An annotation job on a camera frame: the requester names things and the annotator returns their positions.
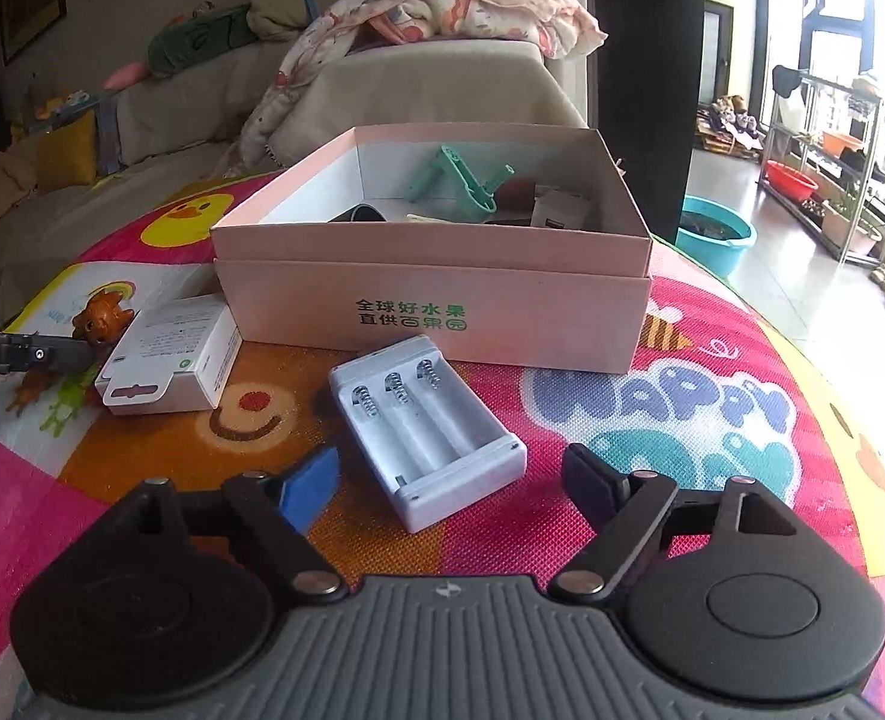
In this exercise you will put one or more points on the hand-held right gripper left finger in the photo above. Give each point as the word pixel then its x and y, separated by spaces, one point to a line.
pixel 313 491

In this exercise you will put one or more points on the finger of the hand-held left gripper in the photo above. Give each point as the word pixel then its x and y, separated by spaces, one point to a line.
pixel 52 354

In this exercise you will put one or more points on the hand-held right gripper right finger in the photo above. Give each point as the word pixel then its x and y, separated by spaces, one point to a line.
pixel 588 481

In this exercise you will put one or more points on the orange toy figure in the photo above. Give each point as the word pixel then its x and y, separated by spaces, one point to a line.
pixel 101 319

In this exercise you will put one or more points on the white packaging box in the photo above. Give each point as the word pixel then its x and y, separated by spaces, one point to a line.
pixel 172 352

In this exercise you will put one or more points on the white battery charger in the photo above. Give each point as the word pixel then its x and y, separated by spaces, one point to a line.
pixel 442 457

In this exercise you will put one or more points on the pink cardboard box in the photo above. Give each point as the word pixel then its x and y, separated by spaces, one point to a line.
pixel 427 330

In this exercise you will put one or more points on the white cube charger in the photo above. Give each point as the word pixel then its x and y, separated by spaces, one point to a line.
pixel 562 208

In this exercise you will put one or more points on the black funnel-shaped cup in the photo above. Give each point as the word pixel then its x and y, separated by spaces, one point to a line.
pixel 360 214

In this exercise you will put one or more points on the cream squeeze tube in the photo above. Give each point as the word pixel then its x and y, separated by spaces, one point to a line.
pixel 427 218

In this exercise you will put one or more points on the teal tube squeezer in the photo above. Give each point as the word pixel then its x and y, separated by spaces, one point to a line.
pixel 472 195

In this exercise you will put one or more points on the colourful cartoon play mat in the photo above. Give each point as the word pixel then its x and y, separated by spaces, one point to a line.
pixel 712 405

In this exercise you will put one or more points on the yellow cushion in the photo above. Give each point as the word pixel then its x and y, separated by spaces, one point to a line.
pixel 67 154

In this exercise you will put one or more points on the teal plastic basin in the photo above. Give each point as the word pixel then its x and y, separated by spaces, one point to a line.
pixel 720 255

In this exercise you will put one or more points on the green plush toy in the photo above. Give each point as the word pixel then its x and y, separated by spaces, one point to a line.
pixel 195 37

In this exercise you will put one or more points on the red plastic basin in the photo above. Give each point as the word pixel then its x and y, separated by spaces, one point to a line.
pixel 791 180

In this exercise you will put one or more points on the beige planter box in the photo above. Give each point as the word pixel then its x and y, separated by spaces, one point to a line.
pixel 851 229

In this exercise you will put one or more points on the pile of plush toys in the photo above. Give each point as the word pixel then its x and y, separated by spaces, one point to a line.
pixel 731 124

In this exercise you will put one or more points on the beige pillow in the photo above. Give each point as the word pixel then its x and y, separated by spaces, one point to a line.
pixel 281 4

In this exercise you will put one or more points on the orange planter box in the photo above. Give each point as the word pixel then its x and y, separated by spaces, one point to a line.
pixel 840 142

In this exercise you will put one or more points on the beige covered sofa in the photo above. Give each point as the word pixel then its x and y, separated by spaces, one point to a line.
pixel 427 82

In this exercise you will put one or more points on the black cloth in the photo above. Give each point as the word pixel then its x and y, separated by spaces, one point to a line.
pixel 787 79

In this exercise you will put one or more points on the metal shelf rack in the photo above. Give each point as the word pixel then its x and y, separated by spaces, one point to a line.
pixel 825 79

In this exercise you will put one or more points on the floral pink blanket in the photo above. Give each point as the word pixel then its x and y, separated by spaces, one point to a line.
pixel 487 4

